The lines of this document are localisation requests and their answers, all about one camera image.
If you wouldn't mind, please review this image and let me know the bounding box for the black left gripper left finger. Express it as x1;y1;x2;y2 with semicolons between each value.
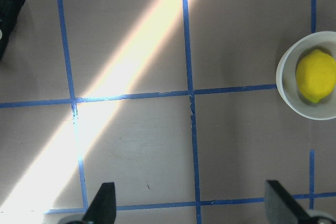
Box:
59;182;117;224

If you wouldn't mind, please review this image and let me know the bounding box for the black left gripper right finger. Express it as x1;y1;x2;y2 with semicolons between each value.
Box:
264;180;335;224

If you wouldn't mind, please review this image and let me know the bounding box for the white ceramic bowl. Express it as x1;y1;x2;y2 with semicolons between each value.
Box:
276;31;335;120

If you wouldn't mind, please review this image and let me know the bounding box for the yellow lemon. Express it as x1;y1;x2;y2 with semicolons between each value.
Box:
296;49;335;103

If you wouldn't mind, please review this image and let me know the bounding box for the black dish rack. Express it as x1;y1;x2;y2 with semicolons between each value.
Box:
1;0;26;59

